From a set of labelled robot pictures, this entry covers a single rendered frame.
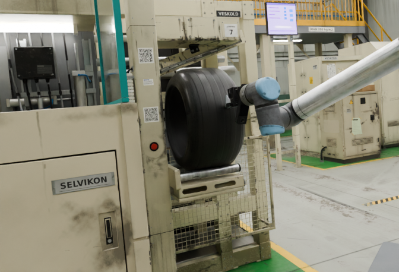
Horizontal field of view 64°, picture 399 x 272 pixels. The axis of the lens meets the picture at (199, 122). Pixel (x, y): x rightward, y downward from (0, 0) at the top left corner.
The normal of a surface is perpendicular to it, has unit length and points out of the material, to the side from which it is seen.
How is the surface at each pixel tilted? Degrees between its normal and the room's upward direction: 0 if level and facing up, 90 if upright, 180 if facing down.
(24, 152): 90
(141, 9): 90
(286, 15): 90
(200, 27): 90
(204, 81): 46
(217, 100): 69
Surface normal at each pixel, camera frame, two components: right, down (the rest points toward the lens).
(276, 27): 0.35, 0.02
